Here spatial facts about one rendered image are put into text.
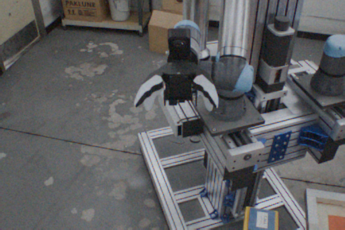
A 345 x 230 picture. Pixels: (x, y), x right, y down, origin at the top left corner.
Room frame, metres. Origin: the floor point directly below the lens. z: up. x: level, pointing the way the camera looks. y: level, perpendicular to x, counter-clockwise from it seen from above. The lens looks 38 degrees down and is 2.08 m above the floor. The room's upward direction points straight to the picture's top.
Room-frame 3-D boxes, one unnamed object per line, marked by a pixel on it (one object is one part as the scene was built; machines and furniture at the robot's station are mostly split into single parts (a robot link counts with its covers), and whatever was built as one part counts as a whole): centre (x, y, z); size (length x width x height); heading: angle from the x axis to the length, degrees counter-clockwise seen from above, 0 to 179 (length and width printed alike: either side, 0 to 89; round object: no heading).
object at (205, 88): (0.52, -0.06, 1.68); 0.09 x 0.03 x 0.06; 31
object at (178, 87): (0.62, -0.01, 1.67); 0.12 x 0.08 x 0.09; 175
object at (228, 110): (1.01, -0.20, 1.31); 0.15 x 0.15 x 0.10
